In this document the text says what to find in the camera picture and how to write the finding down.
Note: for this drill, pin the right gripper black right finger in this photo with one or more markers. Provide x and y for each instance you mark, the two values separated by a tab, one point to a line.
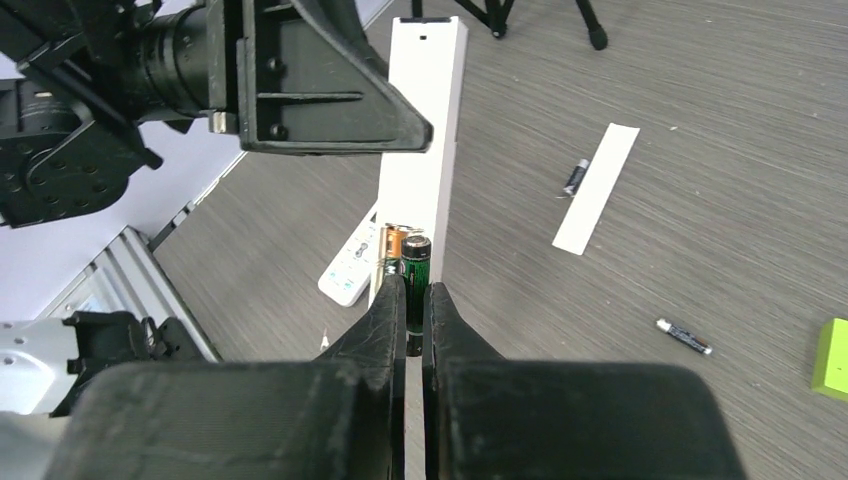
490	417

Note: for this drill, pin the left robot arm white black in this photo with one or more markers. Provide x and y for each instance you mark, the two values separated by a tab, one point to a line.
90	74

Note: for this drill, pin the copper black battery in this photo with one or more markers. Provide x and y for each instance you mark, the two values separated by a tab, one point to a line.
392	237

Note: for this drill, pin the black battery left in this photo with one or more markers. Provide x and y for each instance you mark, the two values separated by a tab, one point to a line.
575	179

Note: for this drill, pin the green black battery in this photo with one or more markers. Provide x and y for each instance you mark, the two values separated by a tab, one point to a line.
415	268

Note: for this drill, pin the green rectangular block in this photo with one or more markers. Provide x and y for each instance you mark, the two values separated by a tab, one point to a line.
829	376

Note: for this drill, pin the red black battery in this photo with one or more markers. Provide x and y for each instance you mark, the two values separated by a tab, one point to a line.
684	336

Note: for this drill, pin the white air conditioner remote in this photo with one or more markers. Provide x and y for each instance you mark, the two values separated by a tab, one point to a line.
348	274

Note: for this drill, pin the long white remote control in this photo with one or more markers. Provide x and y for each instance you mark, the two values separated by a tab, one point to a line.
427	66

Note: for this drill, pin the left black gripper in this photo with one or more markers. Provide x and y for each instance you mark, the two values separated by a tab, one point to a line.
301	78

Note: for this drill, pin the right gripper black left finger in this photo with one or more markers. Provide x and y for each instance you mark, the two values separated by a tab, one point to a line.
338	416

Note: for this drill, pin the white remote battery cover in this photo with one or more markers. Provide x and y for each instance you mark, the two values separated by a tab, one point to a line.
590	199

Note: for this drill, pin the black music stand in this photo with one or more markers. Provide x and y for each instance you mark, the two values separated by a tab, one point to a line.
494	15

